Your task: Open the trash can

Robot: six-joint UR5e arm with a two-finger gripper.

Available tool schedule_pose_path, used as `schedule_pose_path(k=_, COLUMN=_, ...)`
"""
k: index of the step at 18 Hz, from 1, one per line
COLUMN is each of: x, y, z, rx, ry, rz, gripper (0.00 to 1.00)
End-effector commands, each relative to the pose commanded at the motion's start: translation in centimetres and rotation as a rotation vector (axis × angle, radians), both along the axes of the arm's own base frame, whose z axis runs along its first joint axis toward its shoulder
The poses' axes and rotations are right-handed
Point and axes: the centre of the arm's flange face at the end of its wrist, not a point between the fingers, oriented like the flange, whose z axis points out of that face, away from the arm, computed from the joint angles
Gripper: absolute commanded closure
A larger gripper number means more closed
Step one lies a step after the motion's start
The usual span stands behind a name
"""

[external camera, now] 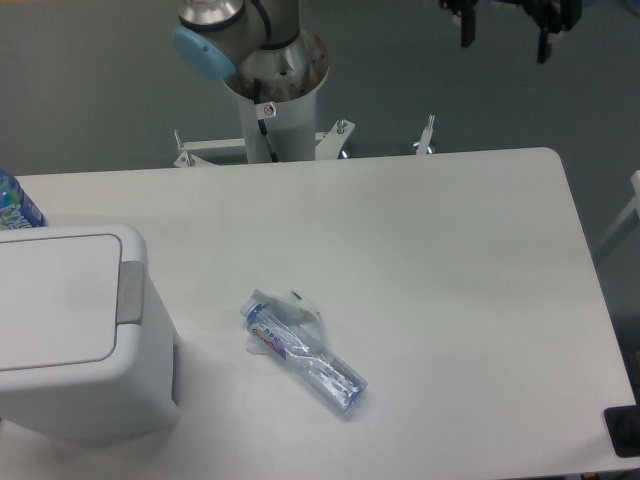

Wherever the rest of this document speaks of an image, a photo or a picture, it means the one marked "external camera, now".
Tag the crushed clear plastic bottle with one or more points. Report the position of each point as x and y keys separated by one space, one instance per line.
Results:
x=330 y=377

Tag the blue labelled drink bottle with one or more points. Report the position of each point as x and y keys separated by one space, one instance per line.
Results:
x=18 y=211

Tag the white trash can lid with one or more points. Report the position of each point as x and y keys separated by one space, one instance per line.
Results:
x=58 y=300

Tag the white furniture frame at right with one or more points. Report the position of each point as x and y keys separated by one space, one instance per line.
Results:
x=621 y=226

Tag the white trash can body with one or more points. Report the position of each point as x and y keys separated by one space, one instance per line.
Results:
x=132 y=391

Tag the grey lid push button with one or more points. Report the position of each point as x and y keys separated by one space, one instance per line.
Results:
x=130 y=293

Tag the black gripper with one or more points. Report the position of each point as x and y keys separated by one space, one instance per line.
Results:
x=551 y=18

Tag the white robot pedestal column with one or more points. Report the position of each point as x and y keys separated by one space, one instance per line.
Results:
x=275 y=91

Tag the white pedestal base frame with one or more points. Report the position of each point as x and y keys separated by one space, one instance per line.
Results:
x=328 y=145

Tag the black clamp at table edge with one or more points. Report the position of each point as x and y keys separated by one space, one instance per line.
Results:
x=623 y=426

